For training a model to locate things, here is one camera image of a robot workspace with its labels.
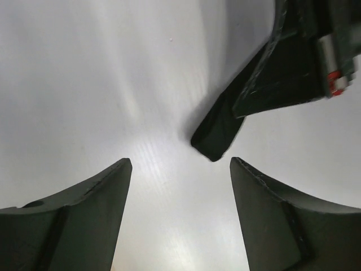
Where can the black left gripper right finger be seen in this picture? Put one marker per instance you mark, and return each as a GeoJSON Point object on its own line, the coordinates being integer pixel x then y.
{"type": "Point", "coordinates": [286, 229]}

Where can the black tie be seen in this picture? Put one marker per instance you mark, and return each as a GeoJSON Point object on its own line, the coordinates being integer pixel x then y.
{"type": "Point", "coordinates": [216, 133]}

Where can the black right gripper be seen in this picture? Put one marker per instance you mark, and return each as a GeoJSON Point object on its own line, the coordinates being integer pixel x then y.
{"type": "Point", "coordinates": [288, 71]}

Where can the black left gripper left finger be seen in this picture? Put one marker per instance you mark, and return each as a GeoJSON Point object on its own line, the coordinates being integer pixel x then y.
{"type": "Point", "coordinates": [75, 229]}

